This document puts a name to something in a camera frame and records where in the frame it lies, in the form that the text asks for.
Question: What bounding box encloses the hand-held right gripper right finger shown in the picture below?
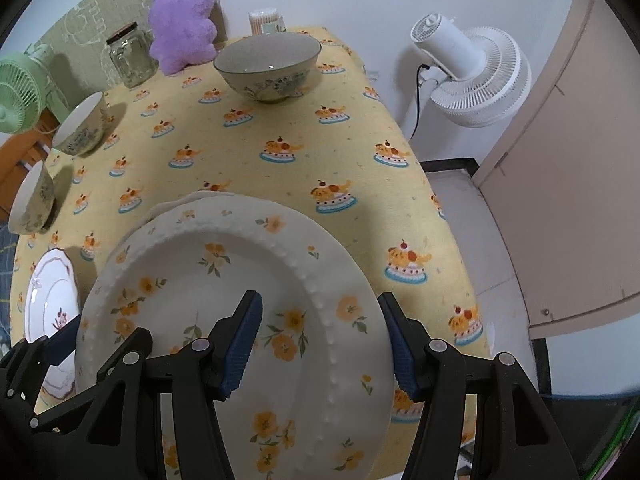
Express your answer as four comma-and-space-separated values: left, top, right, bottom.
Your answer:
377, 293, 583, 480

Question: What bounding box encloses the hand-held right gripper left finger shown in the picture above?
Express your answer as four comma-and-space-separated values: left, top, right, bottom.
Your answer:
30, 290, 263, 480

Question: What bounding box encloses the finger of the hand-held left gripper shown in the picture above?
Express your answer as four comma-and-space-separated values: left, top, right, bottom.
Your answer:
0, 316, 82, 413

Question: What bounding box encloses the white red-rimmed plate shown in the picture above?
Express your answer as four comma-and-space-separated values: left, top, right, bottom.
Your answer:
24, 247, 82, 403

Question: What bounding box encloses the yellow floral beaded plate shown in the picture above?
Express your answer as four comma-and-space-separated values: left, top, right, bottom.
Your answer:
150, 190, 236, 216
75, 195, 396, 480

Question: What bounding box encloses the small floral ceramic bowl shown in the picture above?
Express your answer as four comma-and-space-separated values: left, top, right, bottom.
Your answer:
9, 161, 56, 235
51, 91, 109, 157

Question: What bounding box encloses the yellow printed tablecloth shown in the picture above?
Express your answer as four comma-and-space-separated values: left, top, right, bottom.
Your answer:
10, 27, 493, 480

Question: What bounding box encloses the beige cabinet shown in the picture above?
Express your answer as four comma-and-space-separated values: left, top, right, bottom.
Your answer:
470, 0, 640, 341

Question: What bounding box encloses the large floral ceramic bowl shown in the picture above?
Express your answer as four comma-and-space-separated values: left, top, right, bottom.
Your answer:
213, 31, 322, 106

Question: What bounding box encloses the green desk fan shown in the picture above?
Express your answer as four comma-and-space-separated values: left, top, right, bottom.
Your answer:
0, 42, 71, 136

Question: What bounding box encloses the white standing fan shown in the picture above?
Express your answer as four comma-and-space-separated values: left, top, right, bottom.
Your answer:
410, 12, 533, 128

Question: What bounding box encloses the glass jar with lid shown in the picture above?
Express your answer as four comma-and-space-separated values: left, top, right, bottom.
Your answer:
106, 21, 158, 90

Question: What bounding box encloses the cotton swab container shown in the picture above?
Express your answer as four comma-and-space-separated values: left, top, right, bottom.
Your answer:
248, 7, 286, 36

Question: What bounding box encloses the purple plush toy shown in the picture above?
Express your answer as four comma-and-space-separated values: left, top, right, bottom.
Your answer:
149, 0, 218, 76

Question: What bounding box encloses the black fan cable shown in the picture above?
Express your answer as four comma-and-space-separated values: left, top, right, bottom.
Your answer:
410, 62, 431, 138

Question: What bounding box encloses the green printed wall mat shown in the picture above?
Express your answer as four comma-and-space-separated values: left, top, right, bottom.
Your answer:
47, 0, 226, 106

